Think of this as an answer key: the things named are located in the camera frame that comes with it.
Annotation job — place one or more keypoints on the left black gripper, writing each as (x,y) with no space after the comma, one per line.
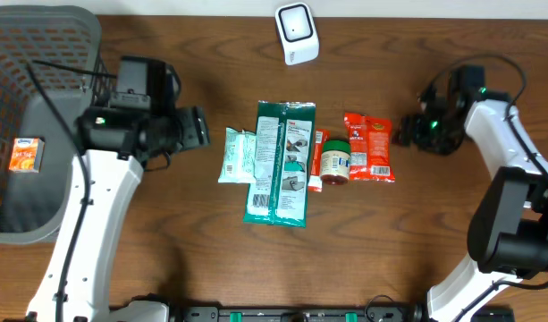
(198,131)

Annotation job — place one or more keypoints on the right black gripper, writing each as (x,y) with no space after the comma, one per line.
(410,129)

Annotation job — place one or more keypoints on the light green wipes pack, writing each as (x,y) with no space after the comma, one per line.
(239,157)

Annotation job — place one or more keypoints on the red snack packet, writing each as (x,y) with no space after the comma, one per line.
(369,139)

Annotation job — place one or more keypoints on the green lid seasoning jar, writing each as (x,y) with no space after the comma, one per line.
(335,162)

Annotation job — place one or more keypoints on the red stick sachet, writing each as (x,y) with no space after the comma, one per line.
(314,183)

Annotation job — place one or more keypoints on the orange tissue pack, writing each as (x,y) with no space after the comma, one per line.
(27,155)

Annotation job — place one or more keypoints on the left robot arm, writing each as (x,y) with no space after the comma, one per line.
(93,161)

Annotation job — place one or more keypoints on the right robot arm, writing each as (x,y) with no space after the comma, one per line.
(508,234)

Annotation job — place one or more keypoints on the white barcode scanner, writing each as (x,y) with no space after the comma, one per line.
(297,33)

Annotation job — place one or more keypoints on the grey plastic mesh basket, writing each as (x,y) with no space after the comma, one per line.
(62,46)

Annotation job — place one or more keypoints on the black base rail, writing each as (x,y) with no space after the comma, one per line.
(385,312)

